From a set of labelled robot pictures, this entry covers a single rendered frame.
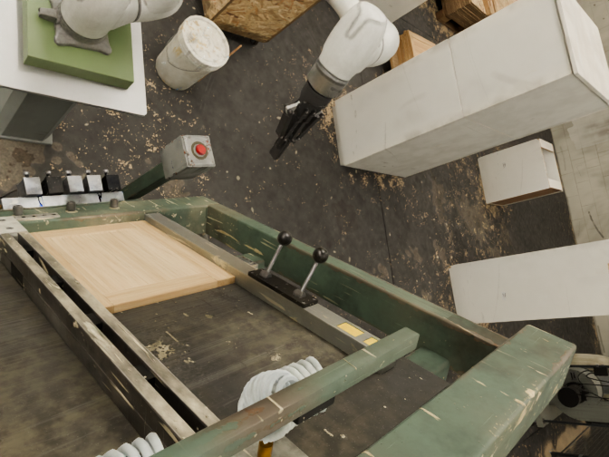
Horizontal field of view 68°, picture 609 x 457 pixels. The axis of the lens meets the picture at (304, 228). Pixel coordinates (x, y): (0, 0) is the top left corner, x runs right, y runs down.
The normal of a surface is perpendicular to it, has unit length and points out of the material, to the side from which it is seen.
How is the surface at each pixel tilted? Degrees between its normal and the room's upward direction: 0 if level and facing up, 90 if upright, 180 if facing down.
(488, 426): 60
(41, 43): 1
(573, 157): 90
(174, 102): 0
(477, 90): 90
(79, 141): 0
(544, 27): 90
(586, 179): 90
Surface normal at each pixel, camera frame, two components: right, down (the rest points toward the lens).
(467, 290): -0.72, -0.03
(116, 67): 0.67, -0.20
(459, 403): 0.15, -0.94
